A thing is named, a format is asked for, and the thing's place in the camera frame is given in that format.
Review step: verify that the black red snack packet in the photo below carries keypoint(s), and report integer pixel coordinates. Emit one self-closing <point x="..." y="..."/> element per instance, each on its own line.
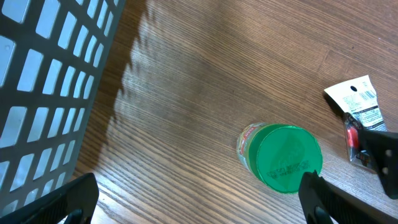
<point x="357" y="99"/>

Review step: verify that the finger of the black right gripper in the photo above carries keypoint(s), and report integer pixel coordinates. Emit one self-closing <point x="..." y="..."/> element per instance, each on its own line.
<point x="382" y="149"/>

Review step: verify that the grey plastic basket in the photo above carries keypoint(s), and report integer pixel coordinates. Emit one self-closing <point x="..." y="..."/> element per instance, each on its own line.
<point x="53" y="53"/>

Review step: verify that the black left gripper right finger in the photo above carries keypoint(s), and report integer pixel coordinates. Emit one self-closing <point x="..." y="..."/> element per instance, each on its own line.
<point x="323" y="202"/>

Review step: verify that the green lid jar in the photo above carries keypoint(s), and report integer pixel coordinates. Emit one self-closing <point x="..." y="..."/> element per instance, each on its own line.
<point x="279" y="154"/>

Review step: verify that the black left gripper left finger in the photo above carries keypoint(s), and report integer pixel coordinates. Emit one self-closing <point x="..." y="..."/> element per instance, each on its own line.
<point x="74" y="202"/>

